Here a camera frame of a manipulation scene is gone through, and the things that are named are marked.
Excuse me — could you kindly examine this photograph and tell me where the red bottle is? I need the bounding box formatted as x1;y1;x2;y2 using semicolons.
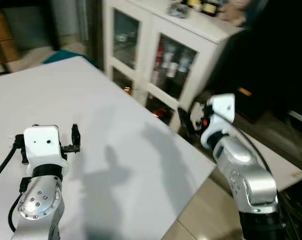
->
154;42;165;85

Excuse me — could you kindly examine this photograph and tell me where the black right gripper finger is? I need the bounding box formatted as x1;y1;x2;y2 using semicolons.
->
178;106;197;139

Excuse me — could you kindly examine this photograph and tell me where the brown wooden drawer unit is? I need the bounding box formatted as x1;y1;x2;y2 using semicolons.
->
0;10;21;77

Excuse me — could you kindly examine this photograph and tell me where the white bottle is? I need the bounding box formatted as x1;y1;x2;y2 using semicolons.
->
178;49;192;75
163;47;178;79

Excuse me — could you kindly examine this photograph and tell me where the dark bottle with label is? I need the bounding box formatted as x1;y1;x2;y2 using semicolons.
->
201;0;220;17

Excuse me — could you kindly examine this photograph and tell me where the teal chair seat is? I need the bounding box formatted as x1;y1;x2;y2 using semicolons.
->
43;48;99;68

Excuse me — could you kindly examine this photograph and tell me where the shiny packet pile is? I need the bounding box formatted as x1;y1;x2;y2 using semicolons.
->
167;2;190;20

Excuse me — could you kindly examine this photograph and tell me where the black floor speaker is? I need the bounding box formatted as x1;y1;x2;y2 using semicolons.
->
209;27;276;124

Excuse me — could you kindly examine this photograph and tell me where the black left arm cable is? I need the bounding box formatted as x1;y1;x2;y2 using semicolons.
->
0;136;27;188

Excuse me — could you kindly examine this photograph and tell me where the white glass-door cabinet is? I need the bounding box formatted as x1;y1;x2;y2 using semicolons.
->
102;0;244;134

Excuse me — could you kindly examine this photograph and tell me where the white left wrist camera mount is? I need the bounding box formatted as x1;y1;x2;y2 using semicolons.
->
23;125;70;176

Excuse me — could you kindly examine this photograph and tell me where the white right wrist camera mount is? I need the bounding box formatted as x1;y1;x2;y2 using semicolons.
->
200;93;236;147

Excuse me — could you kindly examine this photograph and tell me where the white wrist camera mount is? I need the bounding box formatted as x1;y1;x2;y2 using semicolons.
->
200;93;236;147
23;125;70;176

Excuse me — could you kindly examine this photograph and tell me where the low white side table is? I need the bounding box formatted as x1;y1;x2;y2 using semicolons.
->
253;139;302;193

